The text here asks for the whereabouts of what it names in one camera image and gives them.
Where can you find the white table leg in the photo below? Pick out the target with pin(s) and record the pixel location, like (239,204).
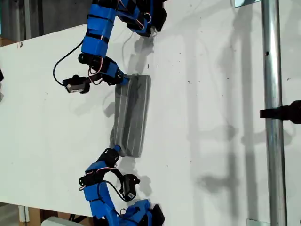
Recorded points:
(23,214)

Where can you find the brown cardboard box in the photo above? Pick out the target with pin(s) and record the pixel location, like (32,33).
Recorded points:
(35,215)
(7,42)

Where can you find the steel post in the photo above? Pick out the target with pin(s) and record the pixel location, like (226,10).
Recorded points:
(274,70)

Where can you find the grey white-striped towel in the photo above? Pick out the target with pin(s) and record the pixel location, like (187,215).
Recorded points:
(131,117)

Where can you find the black camera stalk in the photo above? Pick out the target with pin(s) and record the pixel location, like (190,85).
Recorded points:
(117,174)
(95,79)

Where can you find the black clamp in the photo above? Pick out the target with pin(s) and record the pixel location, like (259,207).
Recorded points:
(282,113)

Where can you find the white plastic container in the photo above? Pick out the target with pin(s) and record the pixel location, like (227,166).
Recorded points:
(58,221)

